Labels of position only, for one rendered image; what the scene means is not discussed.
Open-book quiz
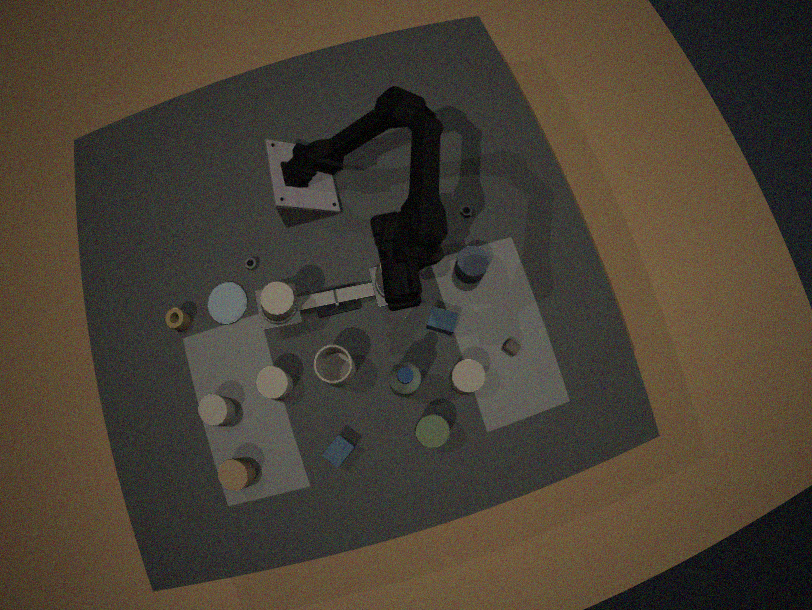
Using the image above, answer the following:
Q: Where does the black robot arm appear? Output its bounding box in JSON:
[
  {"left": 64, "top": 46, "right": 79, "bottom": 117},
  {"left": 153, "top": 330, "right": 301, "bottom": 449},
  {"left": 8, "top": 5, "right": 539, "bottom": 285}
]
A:
[{"left": 280, "top": 86, "right": 447, "bottom": 304}]

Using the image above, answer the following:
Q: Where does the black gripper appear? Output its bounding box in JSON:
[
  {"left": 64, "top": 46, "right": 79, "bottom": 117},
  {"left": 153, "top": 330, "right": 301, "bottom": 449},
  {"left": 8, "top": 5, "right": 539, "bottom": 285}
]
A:
[{"left": 371, "top": 215, "right": 422, "bottom": 311}]

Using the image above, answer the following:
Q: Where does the dark bottle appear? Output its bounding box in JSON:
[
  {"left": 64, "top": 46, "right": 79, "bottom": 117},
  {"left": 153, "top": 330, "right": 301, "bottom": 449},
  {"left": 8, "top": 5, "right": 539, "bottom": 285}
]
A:
[{"left": 389, "top": 363, "right": 421, "bottom": 397}]

